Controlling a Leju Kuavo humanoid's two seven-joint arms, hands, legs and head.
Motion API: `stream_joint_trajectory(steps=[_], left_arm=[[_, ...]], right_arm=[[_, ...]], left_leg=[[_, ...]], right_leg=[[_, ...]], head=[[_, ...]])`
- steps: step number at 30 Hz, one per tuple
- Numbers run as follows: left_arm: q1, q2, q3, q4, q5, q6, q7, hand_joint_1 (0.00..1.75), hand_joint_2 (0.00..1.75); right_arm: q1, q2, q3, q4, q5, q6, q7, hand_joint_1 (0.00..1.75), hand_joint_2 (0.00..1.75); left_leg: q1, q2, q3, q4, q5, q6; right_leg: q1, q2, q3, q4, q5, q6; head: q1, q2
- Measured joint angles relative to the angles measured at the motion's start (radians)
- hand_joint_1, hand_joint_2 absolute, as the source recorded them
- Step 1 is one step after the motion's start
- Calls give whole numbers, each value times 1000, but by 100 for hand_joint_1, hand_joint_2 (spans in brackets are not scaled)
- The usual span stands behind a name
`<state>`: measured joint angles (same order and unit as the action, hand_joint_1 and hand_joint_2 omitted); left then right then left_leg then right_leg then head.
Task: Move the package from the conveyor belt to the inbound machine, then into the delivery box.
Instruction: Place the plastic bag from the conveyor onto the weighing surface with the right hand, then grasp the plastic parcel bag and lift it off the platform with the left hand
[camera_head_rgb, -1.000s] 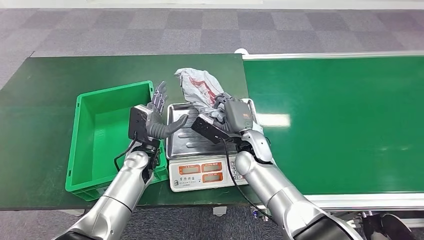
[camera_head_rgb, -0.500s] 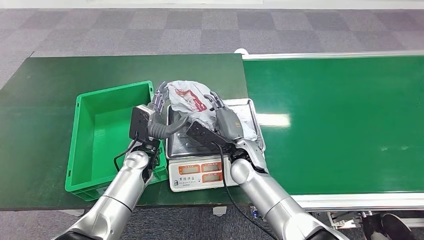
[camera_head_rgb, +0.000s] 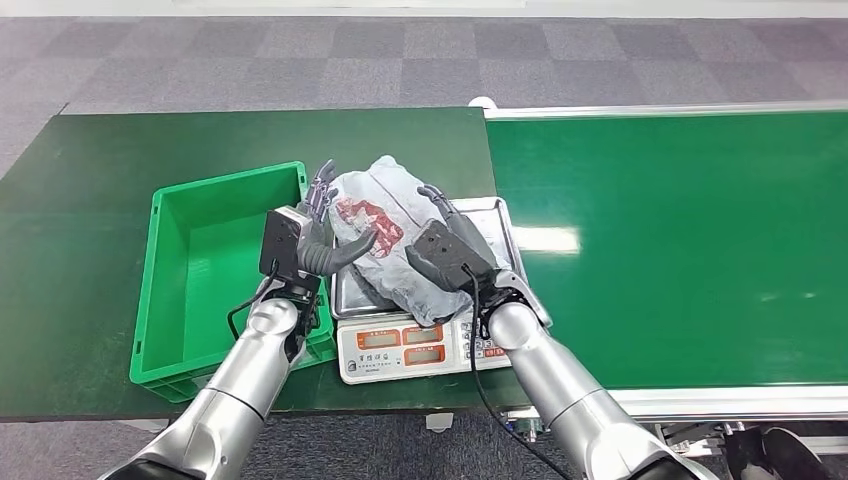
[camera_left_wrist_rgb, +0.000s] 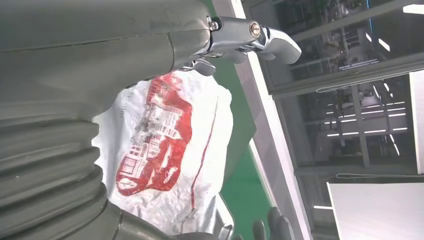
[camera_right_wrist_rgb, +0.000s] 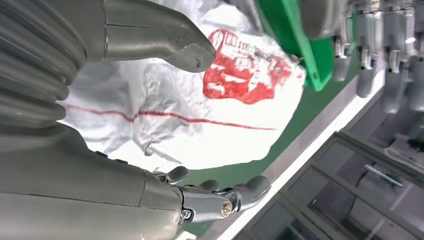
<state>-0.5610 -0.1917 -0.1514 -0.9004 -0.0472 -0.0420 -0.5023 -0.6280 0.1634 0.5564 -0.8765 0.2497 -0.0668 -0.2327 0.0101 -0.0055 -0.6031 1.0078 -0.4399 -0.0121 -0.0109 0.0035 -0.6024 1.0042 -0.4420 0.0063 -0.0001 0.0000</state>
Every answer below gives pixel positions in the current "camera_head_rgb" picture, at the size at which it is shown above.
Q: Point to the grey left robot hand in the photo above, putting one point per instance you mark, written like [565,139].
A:
[318,252]

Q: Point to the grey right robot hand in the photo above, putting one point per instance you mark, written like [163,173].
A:
[474,238]

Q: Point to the grey plastic mailer package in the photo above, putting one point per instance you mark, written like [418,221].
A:
[384,192]

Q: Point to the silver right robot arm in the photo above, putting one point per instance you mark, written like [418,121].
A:
[570,397]

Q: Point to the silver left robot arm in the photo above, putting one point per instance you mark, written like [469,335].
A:
[232,391]

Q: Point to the white conveyor roller end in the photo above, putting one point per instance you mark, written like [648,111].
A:
[482,102]

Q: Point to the green conveyor belt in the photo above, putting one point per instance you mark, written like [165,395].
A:
[696,252]

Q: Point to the white scale with steel tray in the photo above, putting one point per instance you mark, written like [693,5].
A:
[384,351]

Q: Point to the green plastic crate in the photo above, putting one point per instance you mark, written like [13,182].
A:
[199,265]

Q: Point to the white table foot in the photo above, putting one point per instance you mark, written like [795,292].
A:
[142,424]
[439,422]

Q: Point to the dark green table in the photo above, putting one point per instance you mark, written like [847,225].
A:
[99,199]

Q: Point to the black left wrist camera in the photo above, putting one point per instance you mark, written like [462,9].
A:
[281,245]

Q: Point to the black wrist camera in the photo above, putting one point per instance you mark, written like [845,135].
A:
[281,245]
[440,255]

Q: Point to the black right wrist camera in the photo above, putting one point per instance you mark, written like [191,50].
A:
[440,255]

